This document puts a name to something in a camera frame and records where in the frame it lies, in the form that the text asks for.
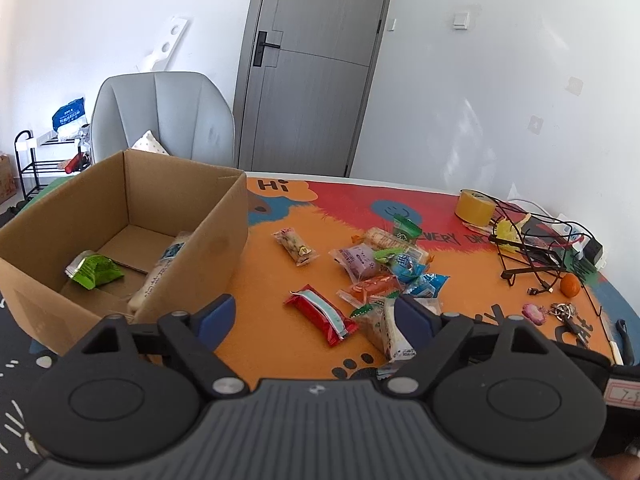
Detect red snack packet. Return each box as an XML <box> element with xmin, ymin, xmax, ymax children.
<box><xmin>283</xmin><ymin>284</ymin><xmax>359</xmax><ymax>348</ymax></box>

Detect black curved tool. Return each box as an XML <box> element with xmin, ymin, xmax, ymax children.
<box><xmin>614</xmin><ymin>319</ymin><xmax>637</xmax><ymax>367</ymax></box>

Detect bright green snack packet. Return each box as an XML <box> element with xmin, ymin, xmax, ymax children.
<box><xmin>65</xmin><ymin>251</ymin><xmax>126</xmax><ymax>291</ymax></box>

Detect white handled knife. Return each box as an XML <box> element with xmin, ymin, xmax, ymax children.
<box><xmin>601</xmin><ymin>310</ymin><xmax>624</xmax><ymax>367</ymax></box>

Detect blue white plastic bag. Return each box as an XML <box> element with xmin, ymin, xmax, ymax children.
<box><xmin>52</xmin><ymin>97</ymin><xmax>89</xmax><ymax>141</ymax></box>

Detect yellow tape roll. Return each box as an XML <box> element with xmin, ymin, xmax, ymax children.
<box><xmin>455</xmin><ymin>189</ymin><xmax>499</xmax><ymax>229</ymax></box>

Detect grey chair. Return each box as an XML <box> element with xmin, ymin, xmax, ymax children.
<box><xmin>90</xmin><ymin>71</ymin><xmax>236</xmax><ymax>169</ymax></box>

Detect printed cardboard box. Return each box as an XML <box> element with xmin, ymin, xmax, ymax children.
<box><xmin>0</xmin><ymin>154</ymin><xmax>16</xmax><ymax>206</ymax></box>

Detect dark green snack packet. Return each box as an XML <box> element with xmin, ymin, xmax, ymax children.
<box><xmin>391</xmin><ymin>214</ymin><xmax>422</xmax><ymax>242</ymax></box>

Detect bunch of keys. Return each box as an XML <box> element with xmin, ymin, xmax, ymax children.
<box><xmin>550</xmin><ymin>301</ymin><xmax>592</xmax><ymax>347</ymax></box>

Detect brown rice cracker packet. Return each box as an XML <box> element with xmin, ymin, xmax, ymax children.
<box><xmin>352</xmin><ymin>227</ymin><xmax>430</xmax><ymax>261</ymax></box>

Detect grey door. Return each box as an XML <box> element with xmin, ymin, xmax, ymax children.
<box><xmin>232</xmin><ymin>0</ymin><xmax>399</xmax><ymax>178</ymax></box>

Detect dotted white pillow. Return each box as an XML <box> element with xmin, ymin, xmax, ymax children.
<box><xmin>131</xmin><ymin>130</ymin><xmax>171</xmax><ymax>156</ymax></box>

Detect long white cracker packet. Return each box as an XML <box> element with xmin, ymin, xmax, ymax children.
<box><xmin>127</xmin><ymin>231</ymin><xmax>193</xmax><ymax>317</ymax></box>

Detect black wire rack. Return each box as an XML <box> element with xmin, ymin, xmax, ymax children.
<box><xmin>487</xmin><ymin>197</ymin><xmax>608</xmax><ymax>317</ymax></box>

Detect purple snack packet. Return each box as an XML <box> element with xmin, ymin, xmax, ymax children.
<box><xmin>329</xmin><ymin>243</ymin><xmax>387</xmax><ymax>283</ymax></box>

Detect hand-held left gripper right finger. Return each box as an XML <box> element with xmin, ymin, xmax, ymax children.
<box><xmin>386</xmin><ymin>294</ymin><xmax>557</xmax><ymax>398</ymax></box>

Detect orange snack packet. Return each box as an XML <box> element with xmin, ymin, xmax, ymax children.
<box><xmin>338</xmin><ymin>275</ymin><xmax>404</xmax><ymax>307</ymax></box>

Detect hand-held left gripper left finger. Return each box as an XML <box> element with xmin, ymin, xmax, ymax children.
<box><xmin>75</xmin><ymin>294</ymin><xmax>251</xmax><ymax>398</ymax></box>

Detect black door handle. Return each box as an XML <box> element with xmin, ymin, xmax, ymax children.
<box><xmin>252</xmin><ymin>31</ymin><xmax>281</xmax><ymax>67</ymax></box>

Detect black charger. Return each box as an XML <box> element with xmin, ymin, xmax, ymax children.
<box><xmin>582</xmin><ymin>237</ymin><xmax>605</xmax><ymax>264</ymax></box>

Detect blue snack packet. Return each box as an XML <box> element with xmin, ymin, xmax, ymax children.
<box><xmin>387</xmin><ymin>252</ymin><xmax>427</xmax><ymax>283</ymax></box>
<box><xmin>402</xmin><ymin>272</ymin><xmax>451</xmax><ymax>302</ymax></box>

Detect colourful printed table mat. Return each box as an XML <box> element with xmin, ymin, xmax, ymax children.
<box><xmin>0</xmin><ymin>172</ymin><xmax>640</xmax><ymax>476</ymax></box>

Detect brown cardboard box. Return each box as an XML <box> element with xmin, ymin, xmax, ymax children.
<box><xmin>0</xmin><ymin>149</ymin><xmax>250</xmax><ymax>356</ymax></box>

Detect black shoe rack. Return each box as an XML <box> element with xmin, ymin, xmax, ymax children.
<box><xmin>14</xmin><ymin>127</ymin><xmax>94</xmax><ymax>202</ymax></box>

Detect white power strip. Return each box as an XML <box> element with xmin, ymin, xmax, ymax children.
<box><xmin>550</xmin><ymin>215</ymin><xmax>609</xmax><ymax>275</ymax></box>

